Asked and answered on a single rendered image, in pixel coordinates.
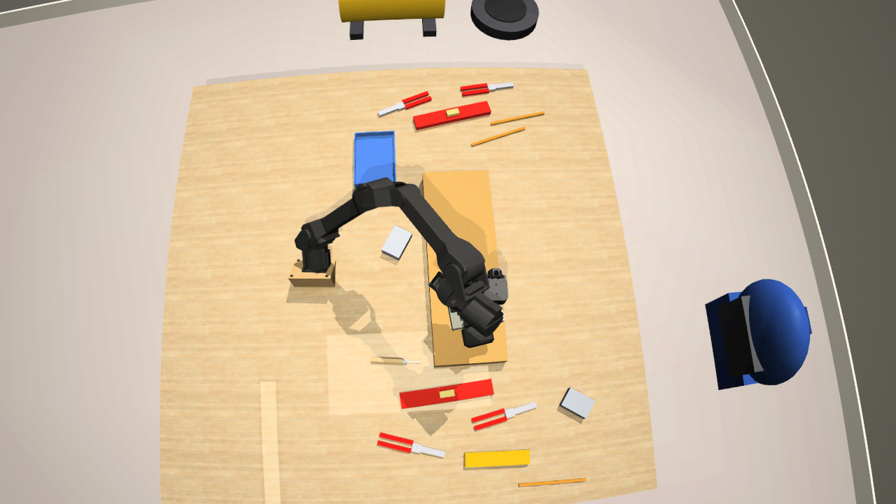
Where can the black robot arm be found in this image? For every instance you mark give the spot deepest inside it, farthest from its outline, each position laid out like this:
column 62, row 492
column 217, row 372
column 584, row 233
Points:
column 459, row 261

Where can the blue rectangular tray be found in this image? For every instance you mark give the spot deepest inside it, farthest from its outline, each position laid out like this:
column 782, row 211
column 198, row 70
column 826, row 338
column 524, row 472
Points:
column 374, row 156

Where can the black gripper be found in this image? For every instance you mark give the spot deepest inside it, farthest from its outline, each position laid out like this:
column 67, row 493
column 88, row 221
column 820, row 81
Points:
column 471, row 337

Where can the orange panel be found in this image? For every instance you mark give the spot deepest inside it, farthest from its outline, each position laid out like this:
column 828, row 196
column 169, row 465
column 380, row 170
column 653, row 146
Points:
column 463, row 201

